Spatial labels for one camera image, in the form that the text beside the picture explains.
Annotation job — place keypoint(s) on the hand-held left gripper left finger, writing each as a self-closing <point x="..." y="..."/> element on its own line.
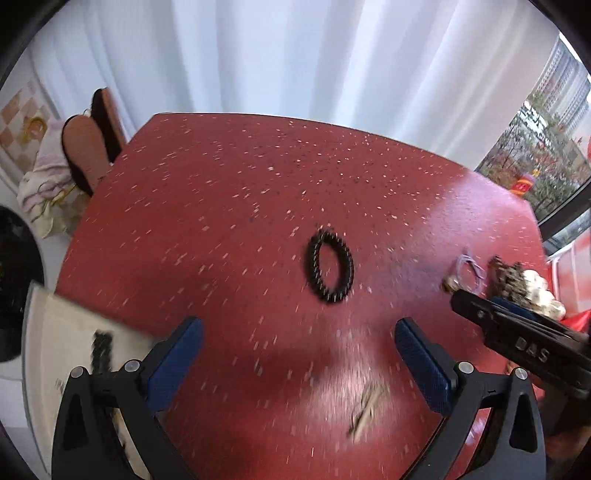
<point x="178" y="355"/>

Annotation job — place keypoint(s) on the white washing machine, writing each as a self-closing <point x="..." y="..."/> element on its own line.
<point x="18" y="286"/>

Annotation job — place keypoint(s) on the cream tray with grey rim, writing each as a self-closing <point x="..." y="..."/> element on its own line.
<point x="60" y="332"/>

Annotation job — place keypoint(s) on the white pink striped towel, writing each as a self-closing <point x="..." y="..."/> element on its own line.
<point x="46" y="184"/>

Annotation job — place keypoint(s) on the white curtain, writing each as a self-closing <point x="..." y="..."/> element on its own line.
<point x="295" y="60"/>

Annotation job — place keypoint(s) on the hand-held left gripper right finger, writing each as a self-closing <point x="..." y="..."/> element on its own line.
<point x="420" y="360"/>

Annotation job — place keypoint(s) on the window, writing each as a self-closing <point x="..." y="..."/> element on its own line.
<point x="549" y="143"/>

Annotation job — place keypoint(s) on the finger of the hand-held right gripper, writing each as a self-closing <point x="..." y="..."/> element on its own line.
<point x="521" y="310"/>
<point x="471" y="307"/>

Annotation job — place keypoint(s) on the brown hair clip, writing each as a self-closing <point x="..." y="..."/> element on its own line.
<point x="367" y="410"/>

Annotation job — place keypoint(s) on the black hair claw clip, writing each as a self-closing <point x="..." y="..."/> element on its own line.
<point x="102" y="350"/>

